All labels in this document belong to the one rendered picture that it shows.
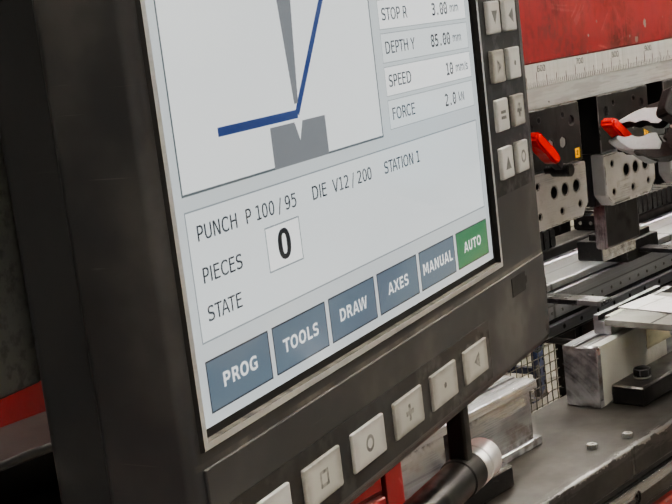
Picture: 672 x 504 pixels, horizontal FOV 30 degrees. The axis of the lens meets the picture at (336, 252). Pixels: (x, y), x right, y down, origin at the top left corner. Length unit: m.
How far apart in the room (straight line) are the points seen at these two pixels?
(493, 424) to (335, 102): 1.11
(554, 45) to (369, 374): 1.17
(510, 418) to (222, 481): 1.22
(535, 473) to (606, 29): 0.66
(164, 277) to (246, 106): 0.10
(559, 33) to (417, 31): 1.07
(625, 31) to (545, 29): 0.22
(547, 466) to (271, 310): 1.17
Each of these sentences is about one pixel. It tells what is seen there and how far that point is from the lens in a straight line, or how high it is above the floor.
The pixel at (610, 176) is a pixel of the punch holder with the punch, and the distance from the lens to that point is 1.90.
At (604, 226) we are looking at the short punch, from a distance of 1.96.
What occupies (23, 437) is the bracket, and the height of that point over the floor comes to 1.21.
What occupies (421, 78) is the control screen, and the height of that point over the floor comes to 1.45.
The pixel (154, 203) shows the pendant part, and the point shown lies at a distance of 0.51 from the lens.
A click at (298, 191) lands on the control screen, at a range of 0.60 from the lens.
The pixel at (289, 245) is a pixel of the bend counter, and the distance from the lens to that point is 0.60.
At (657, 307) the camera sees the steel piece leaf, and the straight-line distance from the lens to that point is 1.99.
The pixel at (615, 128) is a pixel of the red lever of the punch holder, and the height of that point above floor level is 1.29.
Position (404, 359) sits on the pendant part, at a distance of 0.70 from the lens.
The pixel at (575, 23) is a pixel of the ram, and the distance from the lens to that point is 1.84.
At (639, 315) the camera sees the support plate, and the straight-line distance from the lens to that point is 1.96.
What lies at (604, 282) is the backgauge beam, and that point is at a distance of 2.44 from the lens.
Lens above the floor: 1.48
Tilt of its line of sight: 10 degrees down
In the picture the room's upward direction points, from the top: 7 degrees counter-clockwise
